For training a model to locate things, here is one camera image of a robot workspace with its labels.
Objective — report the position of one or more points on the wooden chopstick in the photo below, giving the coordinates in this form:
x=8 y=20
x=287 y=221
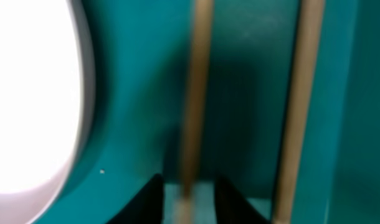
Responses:
x=196 y=87
x=307 y=40

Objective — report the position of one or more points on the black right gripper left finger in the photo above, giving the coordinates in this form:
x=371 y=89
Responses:
x=146 y=207

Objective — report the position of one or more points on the white round plate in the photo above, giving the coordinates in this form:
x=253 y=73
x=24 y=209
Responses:
x=47 y=97

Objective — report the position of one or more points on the teal plastic tray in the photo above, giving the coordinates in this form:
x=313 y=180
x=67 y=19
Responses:
x=142 y=55

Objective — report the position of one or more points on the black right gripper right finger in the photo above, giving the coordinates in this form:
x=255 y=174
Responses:
x=231 y=207

